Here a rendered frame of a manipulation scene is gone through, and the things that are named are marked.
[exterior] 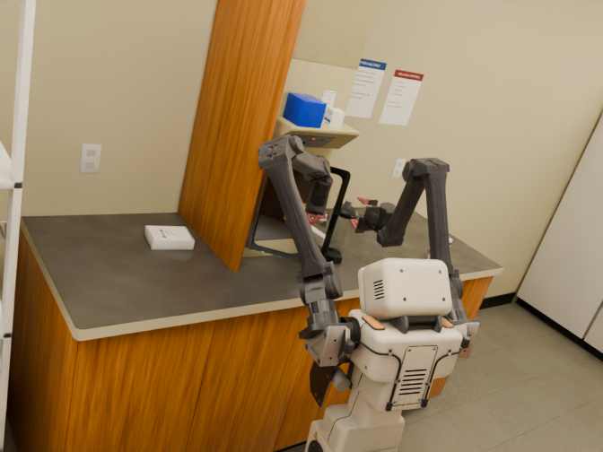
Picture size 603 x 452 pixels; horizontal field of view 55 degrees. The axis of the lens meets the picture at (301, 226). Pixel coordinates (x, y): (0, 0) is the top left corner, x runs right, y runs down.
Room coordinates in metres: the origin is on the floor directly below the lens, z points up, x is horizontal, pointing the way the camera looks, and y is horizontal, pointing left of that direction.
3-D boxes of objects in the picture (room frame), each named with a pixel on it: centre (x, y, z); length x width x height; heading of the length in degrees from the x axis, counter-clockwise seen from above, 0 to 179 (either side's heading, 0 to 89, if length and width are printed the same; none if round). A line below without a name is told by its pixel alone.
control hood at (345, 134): (2.03, 0.04, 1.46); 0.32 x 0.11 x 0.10; 132
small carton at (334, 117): (2.07, -0.01, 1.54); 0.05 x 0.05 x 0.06; 32
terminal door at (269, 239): (1.97, 0.03, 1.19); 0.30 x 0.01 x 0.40; 92
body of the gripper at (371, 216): (2.07, -0.26, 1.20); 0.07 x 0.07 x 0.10; 41
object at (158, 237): (1.93, 0.47, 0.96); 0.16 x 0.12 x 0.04; 124
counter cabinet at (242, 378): (2.24, -0.01, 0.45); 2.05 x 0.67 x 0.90; 132
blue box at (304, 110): (1.98, 0.10, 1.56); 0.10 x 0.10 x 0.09; 42
